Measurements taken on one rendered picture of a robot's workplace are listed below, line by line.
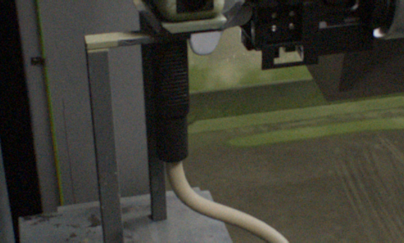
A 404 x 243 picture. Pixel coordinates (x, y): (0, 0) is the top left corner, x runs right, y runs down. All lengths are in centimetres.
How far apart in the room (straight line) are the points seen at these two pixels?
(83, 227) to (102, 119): 33
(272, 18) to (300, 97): 212
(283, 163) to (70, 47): 143
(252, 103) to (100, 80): 219
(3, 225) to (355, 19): 36
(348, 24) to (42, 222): 42
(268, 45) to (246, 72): 206
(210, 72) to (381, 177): 66
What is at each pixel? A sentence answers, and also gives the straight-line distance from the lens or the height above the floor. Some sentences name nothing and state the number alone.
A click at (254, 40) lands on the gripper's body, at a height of 105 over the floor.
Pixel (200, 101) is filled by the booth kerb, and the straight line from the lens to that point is 275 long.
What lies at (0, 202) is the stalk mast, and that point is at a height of 93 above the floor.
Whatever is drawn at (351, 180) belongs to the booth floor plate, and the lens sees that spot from 250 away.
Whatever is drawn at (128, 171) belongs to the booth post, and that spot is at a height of 65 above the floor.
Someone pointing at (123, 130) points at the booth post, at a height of 72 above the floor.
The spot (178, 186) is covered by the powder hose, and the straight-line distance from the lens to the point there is 79.
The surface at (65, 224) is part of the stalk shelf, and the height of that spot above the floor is 79.
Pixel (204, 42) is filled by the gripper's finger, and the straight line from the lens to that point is 71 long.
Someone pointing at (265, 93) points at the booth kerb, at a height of 13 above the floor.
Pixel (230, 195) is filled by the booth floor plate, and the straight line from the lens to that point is 241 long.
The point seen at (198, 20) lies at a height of 110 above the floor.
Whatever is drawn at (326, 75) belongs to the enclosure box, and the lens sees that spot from 197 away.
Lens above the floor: 131
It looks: 27 degrees down
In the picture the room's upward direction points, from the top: 2 degrees counter-clockwise
